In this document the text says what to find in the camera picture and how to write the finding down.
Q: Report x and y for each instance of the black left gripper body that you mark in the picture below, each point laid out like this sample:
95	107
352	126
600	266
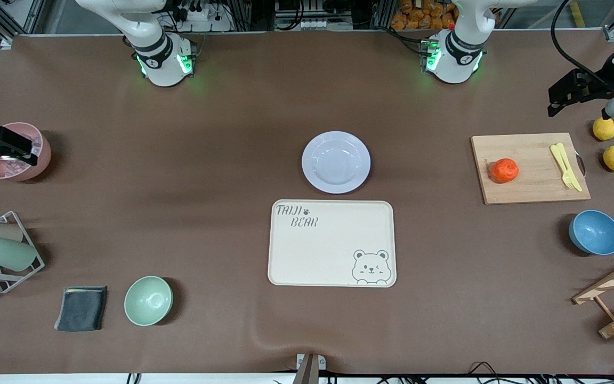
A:
601	84

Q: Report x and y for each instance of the orange fruit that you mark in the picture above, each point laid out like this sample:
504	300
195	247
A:
505	170

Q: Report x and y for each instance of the white round plate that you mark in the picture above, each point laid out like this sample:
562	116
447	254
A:
336	162

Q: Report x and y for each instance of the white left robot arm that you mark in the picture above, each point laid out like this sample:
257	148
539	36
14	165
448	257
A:
453	61

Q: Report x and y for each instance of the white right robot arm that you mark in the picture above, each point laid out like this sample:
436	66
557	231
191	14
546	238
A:
164	64

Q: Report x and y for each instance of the pink bowl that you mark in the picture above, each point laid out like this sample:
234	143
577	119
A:
35	169

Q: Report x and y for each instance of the yellow plastic fork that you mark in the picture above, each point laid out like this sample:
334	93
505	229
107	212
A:
562	166

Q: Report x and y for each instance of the yellow plastic knife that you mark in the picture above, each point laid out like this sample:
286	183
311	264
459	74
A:
571	169

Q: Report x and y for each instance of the wooden cutting board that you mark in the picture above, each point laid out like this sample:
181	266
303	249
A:
531	181

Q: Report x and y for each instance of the green cup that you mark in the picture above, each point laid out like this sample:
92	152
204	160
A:
7	254

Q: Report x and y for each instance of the blue bowl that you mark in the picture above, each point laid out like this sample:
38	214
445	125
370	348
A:
596	232

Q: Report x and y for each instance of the bag of orange snacks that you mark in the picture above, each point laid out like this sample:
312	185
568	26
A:
424	15

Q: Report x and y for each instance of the dark grey folded cloth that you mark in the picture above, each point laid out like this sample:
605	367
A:
81	309

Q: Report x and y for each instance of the wooden mug rack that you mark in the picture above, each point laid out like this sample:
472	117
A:
613	280

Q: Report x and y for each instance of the green bowl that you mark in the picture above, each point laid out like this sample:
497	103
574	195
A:
148	301

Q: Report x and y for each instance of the white power strip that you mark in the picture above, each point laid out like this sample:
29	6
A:
205	20

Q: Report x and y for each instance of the cream bear print tray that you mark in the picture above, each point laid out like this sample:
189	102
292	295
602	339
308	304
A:
328	250

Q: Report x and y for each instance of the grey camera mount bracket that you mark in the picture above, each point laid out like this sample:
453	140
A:
308	369

